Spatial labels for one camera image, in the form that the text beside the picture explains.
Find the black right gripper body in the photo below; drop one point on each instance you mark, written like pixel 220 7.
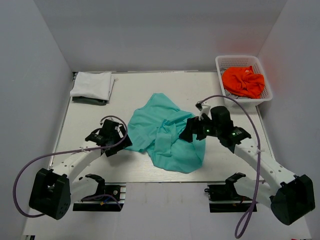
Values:
pixel 212 130

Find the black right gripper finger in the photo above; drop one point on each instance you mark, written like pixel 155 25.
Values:
pixel 201 135
pixel 191 128

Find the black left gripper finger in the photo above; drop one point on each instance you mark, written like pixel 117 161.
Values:
pixel 111 151
pixel 125 143

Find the teal t shirt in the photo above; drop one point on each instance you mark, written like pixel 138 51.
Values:
pixel 155 128

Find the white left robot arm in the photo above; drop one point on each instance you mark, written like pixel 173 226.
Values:
pixel 55 189

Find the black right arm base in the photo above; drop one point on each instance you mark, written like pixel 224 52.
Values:
pixel 223 197

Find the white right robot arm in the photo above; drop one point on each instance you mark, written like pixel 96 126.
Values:
pixel 289 196

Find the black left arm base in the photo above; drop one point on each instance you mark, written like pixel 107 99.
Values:
pixel 91 193

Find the grey t shirt in basket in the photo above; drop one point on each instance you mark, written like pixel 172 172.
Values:
pixel 234 96

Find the orange t shirt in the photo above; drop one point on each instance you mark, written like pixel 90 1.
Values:
pixel 242 81

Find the white plastic basket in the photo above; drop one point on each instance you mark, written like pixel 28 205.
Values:
pixel 224 62

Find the folded dark green t shirt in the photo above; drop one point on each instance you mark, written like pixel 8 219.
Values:
pixel 89 101

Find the folded white t shirt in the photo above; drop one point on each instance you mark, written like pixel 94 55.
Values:
pixel 93 85

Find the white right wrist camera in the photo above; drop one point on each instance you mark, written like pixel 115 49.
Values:
pixel 203 107

